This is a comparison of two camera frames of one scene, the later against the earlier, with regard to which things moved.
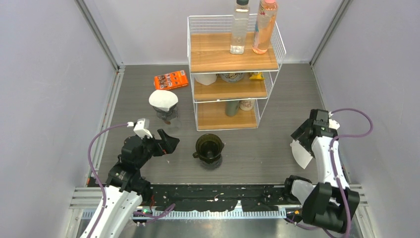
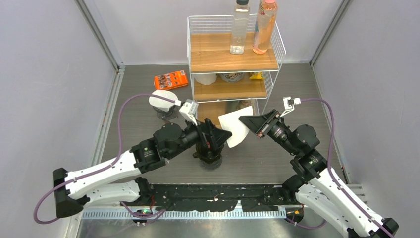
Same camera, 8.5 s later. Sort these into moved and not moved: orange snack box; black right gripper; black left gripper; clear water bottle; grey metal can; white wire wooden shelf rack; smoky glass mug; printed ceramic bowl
Moved: black right gripper; black left gripper
Not moved: printed ceramic bowl; grey metal can; smoky glass mug; clear water bottle; white wire wooden shelf rack; orange snack box
